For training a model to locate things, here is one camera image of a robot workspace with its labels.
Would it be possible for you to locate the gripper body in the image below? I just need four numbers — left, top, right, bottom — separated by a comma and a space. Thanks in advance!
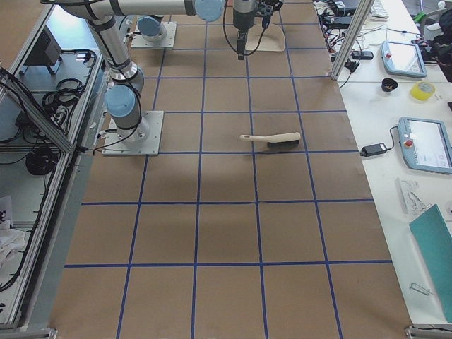
257, 0, 283, 28
237, 30, 247, 60

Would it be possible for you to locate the beige dustpan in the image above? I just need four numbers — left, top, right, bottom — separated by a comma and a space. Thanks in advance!
246, 24, 285, 52

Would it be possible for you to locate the beige hand brush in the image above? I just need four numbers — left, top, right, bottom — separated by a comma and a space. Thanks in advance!
239, 132, 302, 147

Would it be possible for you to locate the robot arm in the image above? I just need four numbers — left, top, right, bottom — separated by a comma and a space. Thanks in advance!
232, 0, 256, 60
41, 1, 283, 83

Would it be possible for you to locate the black tape roll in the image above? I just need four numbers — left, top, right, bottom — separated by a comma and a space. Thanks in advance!
381, 78, 398, 93

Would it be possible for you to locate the upper teach pendant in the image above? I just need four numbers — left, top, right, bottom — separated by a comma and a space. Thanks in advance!
381, 40, 427, 78

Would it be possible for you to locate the teach pendant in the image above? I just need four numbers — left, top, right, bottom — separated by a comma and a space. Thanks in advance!
381, 40, 427, 78
398, 117, 451, 174

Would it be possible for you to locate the black power adapter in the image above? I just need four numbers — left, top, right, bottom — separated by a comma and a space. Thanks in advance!
359, 143, 393, 157

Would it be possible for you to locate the yellow tape roll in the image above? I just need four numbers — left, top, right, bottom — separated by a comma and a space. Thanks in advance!
409, 81, 436, 103

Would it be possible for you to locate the lower teach pendant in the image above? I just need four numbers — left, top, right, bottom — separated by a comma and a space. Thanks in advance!
398, 117, 451, 174

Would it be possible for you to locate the green board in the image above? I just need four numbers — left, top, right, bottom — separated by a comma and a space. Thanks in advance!
409, 205, 451, 323

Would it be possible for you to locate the crumpled white cloth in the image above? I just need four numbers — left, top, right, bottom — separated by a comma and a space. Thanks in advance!
1, 220, 25, 266

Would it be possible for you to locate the aluminium frame post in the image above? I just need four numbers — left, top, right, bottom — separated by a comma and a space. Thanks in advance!
330, 0, 374, 81

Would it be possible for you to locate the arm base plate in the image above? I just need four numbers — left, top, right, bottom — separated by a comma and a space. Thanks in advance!
131, 22, 177, 49
101, 111, 164, 156

